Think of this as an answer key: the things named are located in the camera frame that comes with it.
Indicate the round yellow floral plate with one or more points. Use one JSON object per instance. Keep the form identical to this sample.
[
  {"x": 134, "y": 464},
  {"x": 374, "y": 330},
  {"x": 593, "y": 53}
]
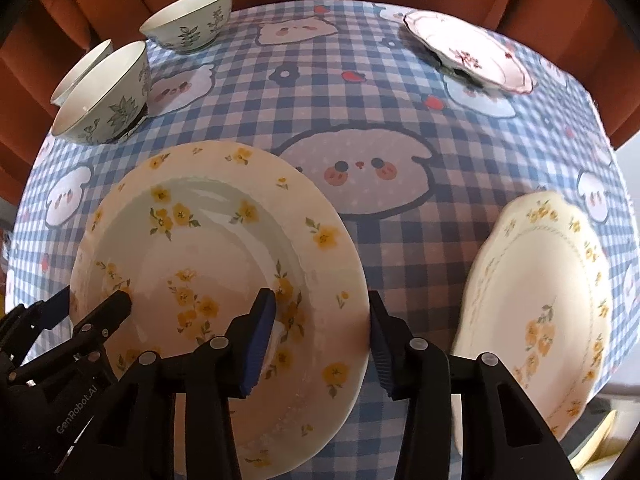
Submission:
[{"x": 210, "y": 240}]

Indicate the scalloped pink floral plate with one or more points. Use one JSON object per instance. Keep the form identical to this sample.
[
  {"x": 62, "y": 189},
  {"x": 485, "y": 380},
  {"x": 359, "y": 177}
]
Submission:
[{"x": 475, "y": 45}]

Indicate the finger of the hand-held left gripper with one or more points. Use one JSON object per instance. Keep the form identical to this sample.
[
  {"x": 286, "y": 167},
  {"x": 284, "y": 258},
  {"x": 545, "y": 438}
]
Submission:
[
  {"x": 57, "y": 305},
  {"x": 107, "y": 310}
]

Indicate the scalloped yellow floral plate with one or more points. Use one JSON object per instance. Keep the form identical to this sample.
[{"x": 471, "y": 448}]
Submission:
[{"x": 540, "y": 285}]

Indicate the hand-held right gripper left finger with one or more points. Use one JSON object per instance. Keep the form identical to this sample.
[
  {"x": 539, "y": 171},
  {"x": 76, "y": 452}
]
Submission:
[{"x": 257, "y": 345}]

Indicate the grey round plate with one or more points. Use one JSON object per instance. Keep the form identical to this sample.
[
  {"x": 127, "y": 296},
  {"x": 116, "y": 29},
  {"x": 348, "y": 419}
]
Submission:
[{"x": 100, "y": 105}]

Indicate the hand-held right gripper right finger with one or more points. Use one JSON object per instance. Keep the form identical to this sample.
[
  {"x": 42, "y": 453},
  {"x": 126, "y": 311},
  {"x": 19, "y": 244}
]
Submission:
[{"x": 381, "y": 352}]

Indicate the cream round object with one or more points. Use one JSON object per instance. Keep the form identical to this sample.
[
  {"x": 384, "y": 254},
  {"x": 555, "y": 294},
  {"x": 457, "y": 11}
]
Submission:
[{"x": 595, "y": 442}]

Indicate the blue checked bear tablecloth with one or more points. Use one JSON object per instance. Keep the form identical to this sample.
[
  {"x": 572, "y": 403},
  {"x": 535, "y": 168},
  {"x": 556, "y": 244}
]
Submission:
[{"x": 390, "y": 110}]

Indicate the green leaf print bowl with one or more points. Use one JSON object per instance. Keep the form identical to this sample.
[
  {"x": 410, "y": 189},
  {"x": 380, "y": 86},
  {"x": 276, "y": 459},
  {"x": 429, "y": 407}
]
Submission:
[
  {"x": 75, "y": 77},
  {"x": 200, "y": 20}
]

